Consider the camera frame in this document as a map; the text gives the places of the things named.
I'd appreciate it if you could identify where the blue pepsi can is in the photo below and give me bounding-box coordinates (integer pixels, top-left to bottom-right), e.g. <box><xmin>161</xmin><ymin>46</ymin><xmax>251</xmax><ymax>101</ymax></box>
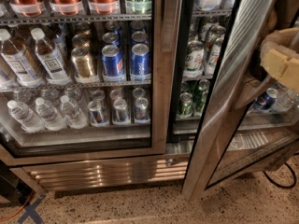
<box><xmin>130</xmin><ymin>44</ymin><xmax>151</xmax><ymax>80</ymax></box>
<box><xmin>102</xmin><ymin>45</ymin><xmax>125</xmax><ymax>81</ymax></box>

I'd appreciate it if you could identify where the left red bull can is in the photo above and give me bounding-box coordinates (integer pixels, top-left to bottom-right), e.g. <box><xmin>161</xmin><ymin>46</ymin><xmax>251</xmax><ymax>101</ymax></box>
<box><xmin>88</xmin><ymin>100</ymin><xmax>108</xmax><ymax>127</ymax></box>

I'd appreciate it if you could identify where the gold can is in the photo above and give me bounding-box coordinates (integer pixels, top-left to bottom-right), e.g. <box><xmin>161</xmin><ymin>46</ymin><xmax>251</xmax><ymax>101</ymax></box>
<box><xmin>71</xmin><ymin>47</ymin><xmax>99</xmax><ymax>84</ymax></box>

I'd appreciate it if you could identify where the right water bottle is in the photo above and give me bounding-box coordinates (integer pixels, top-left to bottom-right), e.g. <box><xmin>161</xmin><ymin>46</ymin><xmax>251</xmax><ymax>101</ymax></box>
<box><xmin>60</xmin><ymin>95</ymin><xmax>87</xmax><ymax>129</ymax></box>

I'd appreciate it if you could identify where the black floor cable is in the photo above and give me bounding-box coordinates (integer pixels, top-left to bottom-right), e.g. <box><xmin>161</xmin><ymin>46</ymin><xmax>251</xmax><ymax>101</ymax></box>
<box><xmin>263</xmin><ymin>161</ymin><xmax>298</xmax><ymax>190</ymax></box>

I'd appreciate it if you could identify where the green can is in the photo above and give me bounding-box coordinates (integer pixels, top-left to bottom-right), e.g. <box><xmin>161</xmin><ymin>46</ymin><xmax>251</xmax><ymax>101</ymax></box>
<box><xmin>194</xmin><ymin>91</ymin><xmax>208</xmax><ymax>117</ymax></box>
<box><xmin>178</xmin><ymin>92</ymin><xmax>192</xmax><ymax>119</ymax></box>

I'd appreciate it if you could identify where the left water bottle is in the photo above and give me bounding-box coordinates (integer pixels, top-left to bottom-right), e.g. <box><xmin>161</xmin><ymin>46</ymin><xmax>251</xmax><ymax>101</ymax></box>
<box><xmin>7</xmin><ymin>100</ymin><xmax>44</xmax><ymax>133</ymax></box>

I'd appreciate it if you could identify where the left 7up can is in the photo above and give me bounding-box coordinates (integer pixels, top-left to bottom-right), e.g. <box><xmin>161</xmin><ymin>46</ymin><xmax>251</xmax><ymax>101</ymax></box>
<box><xmin>205</xmin><ymin>38</ymin><xmax>223</xmax><ymax>75</ymax></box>

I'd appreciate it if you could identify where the red bull can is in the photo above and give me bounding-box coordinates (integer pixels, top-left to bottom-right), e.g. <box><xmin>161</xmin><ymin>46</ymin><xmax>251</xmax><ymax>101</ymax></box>
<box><xmin>113</xmin><ymin>99</ymin><xmax>130</xmax><ymax>125</ymax></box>
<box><xmin>88</xmin><ymin>100</ymin><xmax>108</xmax><ymax>127</ymax></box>
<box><xmin>135</xmin><ymin>97</ymin><xmax>150</xmax><ymax>123</ymax></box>

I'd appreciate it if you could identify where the right red bull can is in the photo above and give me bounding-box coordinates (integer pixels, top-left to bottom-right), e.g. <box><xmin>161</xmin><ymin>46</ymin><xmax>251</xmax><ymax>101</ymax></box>
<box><xmin>135</xmin><ymin>97</ymin><xmax>150</xmax><ymax>123</ymax></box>

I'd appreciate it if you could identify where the stainless steel display fridge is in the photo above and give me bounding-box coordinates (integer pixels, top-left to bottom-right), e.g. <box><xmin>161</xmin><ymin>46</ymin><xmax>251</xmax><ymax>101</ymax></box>
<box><xmin>2</xmin><ymin>0</ymin><xmax>298</xmax><ymax>193</ymax></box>

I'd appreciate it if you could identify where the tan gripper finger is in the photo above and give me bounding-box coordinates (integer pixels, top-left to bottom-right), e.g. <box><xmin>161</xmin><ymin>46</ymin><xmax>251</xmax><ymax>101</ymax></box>
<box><xmin>260</xmin><ymin>27</ymin><xmax>299</xmax><ymax>93</ymax></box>

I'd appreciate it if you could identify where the far left green can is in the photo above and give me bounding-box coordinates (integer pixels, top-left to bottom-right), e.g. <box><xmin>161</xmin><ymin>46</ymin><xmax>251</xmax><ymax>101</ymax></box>
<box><xmin>178</xmin><ymin>92</ymin><xmax>192</xmax><ymax>119</ymax></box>

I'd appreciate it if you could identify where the middle water bottle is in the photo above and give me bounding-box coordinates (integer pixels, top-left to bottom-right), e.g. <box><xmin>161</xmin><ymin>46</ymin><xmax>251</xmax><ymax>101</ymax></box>
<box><xmin>36</xmin><ymin>98</ymin><xmax>66</xmax><ymax>131</ymax></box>

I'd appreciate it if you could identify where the glass fridge door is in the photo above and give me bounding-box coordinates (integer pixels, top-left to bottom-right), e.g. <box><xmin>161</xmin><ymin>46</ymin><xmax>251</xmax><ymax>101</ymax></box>
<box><xmin>1</xmin><ymin>0</ymin><xmax>176</xmax><ymax>166</ymax></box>
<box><xmin>182</xmin><ymin>0</ymin><xmax>299</xmax><ymax>202</ymax></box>

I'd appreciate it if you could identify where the right blue pepsi can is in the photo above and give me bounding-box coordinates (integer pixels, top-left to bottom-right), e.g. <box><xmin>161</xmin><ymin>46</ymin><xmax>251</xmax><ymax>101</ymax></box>
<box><xmin>130</xmin><ymin>44</ymin><xmax>151</xmax><ymax>80</ymax></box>

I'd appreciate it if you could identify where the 7up can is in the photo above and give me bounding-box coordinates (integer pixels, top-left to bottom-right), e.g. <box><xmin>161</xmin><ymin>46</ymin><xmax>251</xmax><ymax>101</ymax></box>
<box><xmin>205</xmin><ymin>38</ymin><xmax>223</xmax><ymax>75</ymax></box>
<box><xmin>183</xmin><ymin>40</ymin><xmax>204</xmax><ymax>77</ymax></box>

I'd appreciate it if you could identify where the middle red bull can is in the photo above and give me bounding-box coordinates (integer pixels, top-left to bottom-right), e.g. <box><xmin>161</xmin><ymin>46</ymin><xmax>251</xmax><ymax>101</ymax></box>
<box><xmin>113</xmin><ymin>99</ymin><xmax>130</xmax><ymax>125</ymax></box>

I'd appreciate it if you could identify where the front left tea bottle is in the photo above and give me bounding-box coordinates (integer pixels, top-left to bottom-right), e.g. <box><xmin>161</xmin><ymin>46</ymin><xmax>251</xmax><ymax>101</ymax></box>
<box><xmin>0</xmin><ymin>29</ymin><xmax>44</xmax><ymax>87</ymax></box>

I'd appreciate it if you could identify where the blue tape cross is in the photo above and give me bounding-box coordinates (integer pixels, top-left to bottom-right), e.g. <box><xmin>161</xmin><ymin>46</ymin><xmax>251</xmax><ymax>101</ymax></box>
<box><xmin>18</xmin><ymin>195</ymin><xmax>45</xmax><ymax>224</ymax></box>

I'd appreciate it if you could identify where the orange floor cable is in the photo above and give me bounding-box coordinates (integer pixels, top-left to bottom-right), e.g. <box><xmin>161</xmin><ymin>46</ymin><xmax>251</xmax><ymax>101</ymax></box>
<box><xmin>0</xmin><ymin>189</ymin><xmax>36</xmax><ymax>222</ymax></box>

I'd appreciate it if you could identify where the water bottle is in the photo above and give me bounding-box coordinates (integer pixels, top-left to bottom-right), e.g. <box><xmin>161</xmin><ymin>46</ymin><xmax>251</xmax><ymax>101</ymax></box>
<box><xmin>7</xmin><ymin>100</ymin><xmax>44</xmax><ymax>133</ymax></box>
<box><xmin>60</xmin><ymin>95</ymin><xmax>87</xmax><ymax>129</ymax></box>
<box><xmin>36</xmin><ymin>98</ymin><xmax>66</xmax><ymax>131</ymax></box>

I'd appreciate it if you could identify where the tea bottle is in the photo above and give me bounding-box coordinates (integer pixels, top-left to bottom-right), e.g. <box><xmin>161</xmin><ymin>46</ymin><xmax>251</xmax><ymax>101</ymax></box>
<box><xmin>0</xmin><ymin>29</ymin><xmax>44</xmax><ymax>87</ymax></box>
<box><xmin>31</xmin><ymin>28</ymin><xmax>69</xmax><ymax>80</ymax></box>

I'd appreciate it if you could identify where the left blue pepsi can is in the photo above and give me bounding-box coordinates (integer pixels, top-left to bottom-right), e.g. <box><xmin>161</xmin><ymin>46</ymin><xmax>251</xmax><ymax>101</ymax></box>
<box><xmin>102</xmin><ymin>45</ymin><xmax>125</xmax><ymax>81</ymax></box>

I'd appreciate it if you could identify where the front right tea bottle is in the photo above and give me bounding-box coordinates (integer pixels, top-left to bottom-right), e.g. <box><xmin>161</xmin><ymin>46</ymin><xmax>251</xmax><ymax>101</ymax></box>
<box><xmin>31</xmin><ymin>28</ymin><xmax>69</xmax><ymax>80</ymax></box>

